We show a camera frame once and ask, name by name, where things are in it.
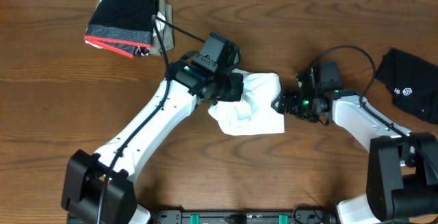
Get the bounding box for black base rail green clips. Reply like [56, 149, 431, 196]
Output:
[66, 205, 338, 224]

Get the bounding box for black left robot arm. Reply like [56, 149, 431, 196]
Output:
[61, 60, 244, 224]

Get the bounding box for white t-shirt pixel print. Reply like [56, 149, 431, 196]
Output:
[208, 69, 285, 136]

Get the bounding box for black folded garment pink trim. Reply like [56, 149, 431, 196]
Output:
[84, 0, 156, 58]

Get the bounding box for olive grey folded garment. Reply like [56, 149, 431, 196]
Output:
[149, 0, 175, 55]

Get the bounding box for black t-shirt white logo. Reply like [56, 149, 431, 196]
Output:
[376, 48, 437, 125]

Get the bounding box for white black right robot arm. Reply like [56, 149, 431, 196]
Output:
[271, 90, 437, 223]

